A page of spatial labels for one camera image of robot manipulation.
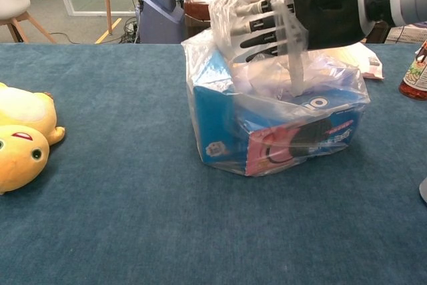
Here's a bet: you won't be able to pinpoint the brown mahjong table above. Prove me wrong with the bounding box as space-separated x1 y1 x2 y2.
183 0 391 45

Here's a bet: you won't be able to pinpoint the blue Oreo cookie box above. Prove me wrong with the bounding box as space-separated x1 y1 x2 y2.
192 53 364 176

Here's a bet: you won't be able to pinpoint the floor cables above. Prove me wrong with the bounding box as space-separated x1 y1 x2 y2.
120 17 140 44

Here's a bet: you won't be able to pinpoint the yellow plush toy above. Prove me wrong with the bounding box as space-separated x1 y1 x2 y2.
0 81 67 196

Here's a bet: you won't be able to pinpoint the blue velvet tablecloth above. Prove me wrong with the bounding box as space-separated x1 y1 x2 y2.
0 43 427 285

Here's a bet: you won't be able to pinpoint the red sauce bottle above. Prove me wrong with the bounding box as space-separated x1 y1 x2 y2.
399 40 427 101

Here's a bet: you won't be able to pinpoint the white plastic basket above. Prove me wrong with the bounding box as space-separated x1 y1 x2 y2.
385 23 427 44

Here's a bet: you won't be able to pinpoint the transparent plastic bag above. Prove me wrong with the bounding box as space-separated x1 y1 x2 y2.
181 0 372 178

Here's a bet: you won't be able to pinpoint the grey blue background robot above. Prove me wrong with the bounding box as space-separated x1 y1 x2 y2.
136 0 185 45

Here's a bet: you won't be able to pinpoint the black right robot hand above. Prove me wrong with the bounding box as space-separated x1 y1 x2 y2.
230 0 376 64

